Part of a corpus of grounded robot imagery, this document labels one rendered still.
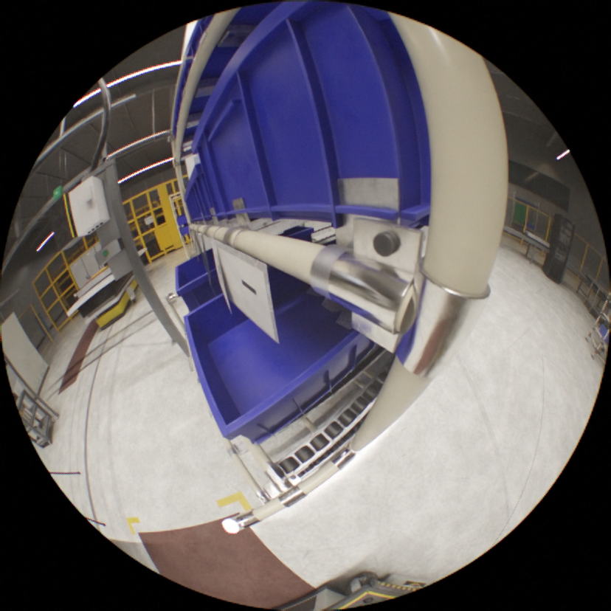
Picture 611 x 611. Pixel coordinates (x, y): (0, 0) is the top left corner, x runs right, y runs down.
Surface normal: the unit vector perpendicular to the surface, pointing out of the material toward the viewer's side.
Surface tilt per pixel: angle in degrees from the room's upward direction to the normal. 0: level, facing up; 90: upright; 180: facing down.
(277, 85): 95
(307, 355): 3
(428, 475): 0
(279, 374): 3
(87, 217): 90
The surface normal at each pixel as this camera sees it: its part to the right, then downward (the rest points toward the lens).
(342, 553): -0.11, -0.80
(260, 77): -0.76, 0.51
